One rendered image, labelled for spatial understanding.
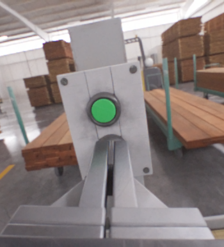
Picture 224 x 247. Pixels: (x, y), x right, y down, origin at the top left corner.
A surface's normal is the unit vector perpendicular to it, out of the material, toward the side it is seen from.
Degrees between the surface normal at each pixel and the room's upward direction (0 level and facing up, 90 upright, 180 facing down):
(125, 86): 90
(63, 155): 90
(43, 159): 90
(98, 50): 90
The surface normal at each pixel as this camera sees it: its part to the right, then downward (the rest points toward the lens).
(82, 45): -0.02, 0.29
